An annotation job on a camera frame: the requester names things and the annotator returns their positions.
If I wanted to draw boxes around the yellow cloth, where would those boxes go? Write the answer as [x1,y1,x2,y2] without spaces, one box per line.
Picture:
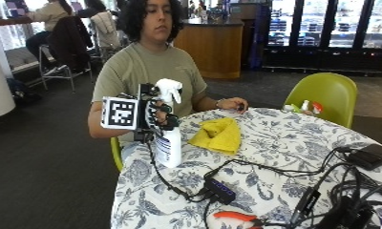
[186,116,243,156]

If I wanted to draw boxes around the white marker cube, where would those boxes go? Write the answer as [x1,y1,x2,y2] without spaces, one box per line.
[99,95,140,131]

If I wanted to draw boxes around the small white spray bottle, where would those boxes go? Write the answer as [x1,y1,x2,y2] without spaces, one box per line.
[299,99,312,113]

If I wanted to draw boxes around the green plastic chair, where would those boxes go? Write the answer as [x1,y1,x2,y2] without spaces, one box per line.
[110,136,124,173]
[283,72,359,130]

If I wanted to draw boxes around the the person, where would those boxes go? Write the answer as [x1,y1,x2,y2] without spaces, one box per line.
[87,0,250,160]

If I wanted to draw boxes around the red capped spray bottle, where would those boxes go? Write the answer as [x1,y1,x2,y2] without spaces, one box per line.
[311,101,324,116]

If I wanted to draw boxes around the wooden round counter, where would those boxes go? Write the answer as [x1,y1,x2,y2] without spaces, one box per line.
[172,18,246,80]

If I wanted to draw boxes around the black usb hub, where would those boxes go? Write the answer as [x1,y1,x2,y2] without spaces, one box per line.
[203,177,236,205]

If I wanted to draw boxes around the glass door refrigerators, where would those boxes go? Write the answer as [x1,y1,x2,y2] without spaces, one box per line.
[259,0,382,74]

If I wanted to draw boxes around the chair with light jacket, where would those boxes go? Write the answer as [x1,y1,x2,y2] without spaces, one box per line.
[88,10,124,61]

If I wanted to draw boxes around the metal chair with dark jacket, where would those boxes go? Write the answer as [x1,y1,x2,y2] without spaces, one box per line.
[38,15,96,94]

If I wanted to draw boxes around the black adapter box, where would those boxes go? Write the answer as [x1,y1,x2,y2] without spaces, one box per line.
[290,186,323,223]

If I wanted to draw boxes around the black flat device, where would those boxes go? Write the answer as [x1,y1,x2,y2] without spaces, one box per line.
[346,143,382,171]

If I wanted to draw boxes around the dark bag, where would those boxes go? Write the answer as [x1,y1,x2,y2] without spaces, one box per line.
[6,77,43,104]

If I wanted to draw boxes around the black glove cable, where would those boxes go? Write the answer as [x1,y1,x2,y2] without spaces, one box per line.
[144,139,208,203]

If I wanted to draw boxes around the orange handled pliers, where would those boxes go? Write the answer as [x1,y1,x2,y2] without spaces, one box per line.
[212,211,264,229]

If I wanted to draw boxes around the bundle of black cables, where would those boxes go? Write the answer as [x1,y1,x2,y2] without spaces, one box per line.
[284,146,382,229]

